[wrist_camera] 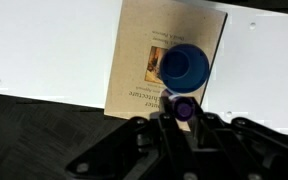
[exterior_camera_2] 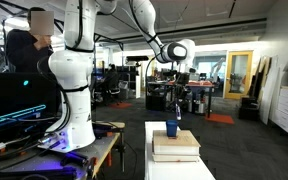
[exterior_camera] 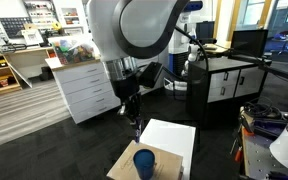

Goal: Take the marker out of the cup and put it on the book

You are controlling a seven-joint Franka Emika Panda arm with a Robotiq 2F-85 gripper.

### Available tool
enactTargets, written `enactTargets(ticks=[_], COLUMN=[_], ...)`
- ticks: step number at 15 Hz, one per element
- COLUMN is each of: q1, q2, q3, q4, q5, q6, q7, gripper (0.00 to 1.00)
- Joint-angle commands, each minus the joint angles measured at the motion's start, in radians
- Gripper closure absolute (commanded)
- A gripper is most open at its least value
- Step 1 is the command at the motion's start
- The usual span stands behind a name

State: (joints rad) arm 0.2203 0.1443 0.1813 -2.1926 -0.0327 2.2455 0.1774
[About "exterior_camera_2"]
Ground red topped work table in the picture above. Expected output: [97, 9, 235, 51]
[146, 79, 216, 118]

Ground blue plastic cup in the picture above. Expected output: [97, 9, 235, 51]
[165, 119, 179, 139]

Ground white marker with purple cap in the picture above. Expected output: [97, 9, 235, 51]
[175, 99, 183, 122]

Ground standing person in dark top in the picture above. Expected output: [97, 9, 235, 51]
[5, 6, 57, 74]

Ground orange clamp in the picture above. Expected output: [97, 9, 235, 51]
[104, 151, 114, 168]

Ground thick book with brown cover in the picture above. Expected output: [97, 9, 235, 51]
[151, 129, 202, 157]

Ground metal breadboard robot table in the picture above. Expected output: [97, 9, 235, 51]
[0, 120, 126, 180]

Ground seated person in dark clothes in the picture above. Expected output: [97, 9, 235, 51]
[102, 63, 122, 101]

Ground yellow framed glass door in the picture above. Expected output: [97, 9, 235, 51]
[224, 50, 254, 100]

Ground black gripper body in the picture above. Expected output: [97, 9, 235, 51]
[176, 71, 192, 89]

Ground red floor mat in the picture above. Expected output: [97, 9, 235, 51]
[108, 101, 134, 110]

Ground pale boards leaning on wall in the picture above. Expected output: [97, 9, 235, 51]
[250, 54, 282, 126]

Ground black floor box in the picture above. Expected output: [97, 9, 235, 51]
[238, 95, 260, 121]

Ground large black screen cyan lines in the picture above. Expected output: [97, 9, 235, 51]
[0, 71, 61, 149]

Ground orange floor mat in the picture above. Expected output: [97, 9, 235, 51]
[204, 113, 235, 126]

